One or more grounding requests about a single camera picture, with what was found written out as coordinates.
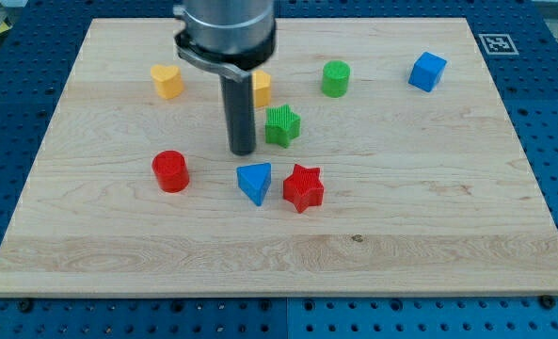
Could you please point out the wooden board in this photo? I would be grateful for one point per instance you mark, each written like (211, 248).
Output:
(427, 194)

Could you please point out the fiducial marker tag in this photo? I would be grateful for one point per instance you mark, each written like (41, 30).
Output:
(498, 44)

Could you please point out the yellow heart block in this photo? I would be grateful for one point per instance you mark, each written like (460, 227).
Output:
(167, 80)

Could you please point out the red cylinder block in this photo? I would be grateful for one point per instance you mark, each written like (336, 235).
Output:
(170, 170)

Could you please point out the yellow pentagon block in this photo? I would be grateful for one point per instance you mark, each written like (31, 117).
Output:
(262, 89)

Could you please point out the red star block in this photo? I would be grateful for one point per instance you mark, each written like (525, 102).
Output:
(303, 188)

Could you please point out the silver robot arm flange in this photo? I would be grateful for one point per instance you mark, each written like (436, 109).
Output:
(226, 37)

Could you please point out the green cylinder block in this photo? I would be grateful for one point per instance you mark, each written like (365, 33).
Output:
(335, 79)

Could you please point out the green star block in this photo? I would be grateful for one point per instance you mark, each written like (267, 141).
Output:
(282, 125)

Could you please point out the blue cube block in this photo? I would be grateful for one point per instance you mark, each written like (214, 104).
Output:
(427, 71)

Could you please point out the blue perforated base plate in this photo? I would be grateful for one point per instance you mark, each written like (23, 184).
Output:
(36, 57)

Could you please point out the blue triangle block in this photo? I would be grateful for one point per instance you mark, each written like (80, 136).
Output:
(254, 180)

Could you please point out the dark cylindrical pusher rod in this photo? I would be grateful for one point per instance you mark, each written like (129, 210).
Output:
(238, 101)

